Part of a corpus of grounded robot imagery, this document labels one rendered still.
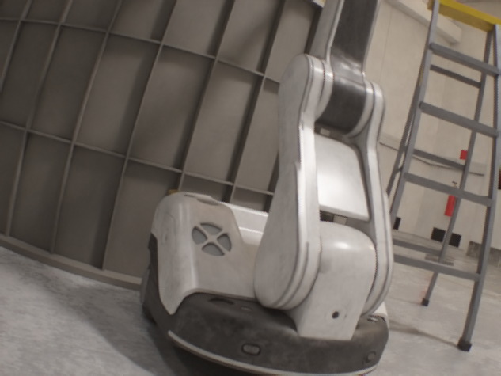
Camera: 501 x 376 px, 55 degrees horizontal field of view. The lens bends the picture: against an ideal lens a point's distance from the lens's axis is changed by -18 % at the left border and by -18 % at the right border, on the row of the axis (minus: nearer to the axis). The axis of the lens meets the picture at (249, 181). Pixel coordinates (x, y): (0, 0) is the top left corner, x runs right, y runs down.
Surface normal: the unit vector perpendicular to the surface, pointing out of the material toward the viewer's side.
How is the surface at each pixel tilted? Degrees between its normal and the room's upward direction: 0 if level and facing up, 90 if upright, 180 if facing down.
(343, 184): 50
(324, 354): 89
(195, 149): 90
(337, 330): 91
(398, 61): 90
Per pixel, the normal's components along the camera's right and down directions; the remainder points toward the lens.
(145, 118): 0.33, 0.11
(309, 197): 0.43, -0.48
